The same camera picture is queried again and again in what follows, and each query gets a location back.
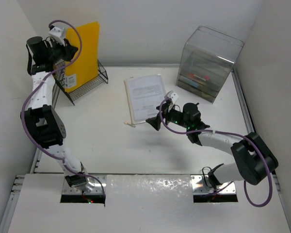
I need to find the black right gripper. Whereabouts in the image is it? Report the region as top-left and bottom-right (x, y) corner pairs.
(146, 102), (191, 131)

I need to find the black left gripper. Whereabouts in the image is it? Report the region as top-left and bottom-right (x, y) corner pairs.
(47, 38), (78, 64)

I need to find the yellow clip file folder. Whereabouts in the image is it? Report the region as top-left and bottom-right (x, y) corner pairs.
(64, 21), (100, 93)

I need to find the blue translucent highlighter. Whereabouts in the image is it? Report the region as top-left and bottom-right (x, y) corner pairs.
(190, 82), (199, 88)

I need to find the orange black highlighter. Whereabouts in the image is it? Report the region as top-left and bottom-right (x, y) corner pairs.
(187, 73), (196, 79)

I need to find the yellow translucent highlighter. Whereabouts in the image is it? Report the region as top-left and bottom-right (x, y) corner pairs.
(196, 80), (206, 85)

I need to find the clear plastic drawer cabinet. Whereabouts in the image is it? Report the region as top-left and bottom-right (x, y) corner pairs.
(176, 25), (244, 103)

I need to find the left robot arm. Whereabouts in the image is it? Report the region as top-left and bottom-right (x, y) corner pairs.
(21, 36), (88, 190)

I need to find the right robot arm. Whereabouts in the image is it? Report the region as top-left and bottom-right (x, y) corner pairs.
(146, 101), (278, 189)

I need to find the white front cover panel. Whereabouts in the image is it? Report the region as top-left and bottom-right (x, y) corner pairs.
(9, 174), (289, 233)

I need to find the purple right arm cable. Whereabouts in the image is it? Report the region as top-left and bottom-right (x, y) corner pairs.
(159, 98), (274, 207)

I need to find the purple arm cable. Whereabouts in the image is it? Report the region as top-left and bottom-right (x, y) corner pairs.
(20, 19), (106, 197)
(159, 98), (274, 207)

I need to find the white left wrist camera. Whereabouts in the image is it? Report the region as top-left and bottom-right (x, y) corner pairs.
(48, 25), (66, 46)

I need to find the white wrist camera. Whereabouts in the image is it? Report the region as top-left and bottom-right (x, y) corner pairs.
(48, 25), (66, 46)
(164, 91), (179, 104)

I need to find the black wire mesh rack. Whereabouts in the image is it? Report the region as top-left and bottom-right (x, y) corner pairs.
(52, 60), (109, 106)

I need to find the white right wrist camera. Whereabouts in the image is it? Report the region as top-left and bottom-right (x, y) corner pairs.
(164, 91), (179, 104)

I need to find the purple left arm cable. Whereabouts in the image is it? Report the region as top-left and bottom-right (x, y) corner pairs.
(20, 19), (106, 197)

